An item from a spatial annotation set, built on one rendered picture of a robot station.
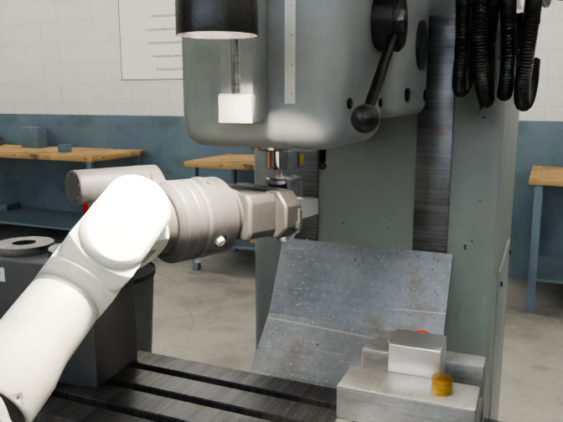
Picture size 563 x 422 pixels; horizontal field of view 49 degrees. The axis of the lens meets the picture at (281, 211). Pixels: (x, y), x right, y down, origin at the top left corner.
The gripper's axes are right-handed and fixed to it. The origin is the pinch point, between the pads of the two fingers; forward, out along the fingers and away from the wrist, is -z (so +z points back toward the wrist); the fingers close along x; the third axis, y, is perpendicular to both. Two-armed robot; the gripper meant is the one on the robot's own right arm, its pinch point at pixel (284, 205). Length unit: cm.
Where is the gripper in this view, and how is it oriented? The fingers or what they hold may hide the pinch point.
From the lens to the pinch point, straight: 77.3
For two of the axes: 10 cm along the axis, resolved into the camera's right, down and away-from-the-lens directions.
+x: -6.9, -1.3, 7.1
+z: -7.2, 1.1, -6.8
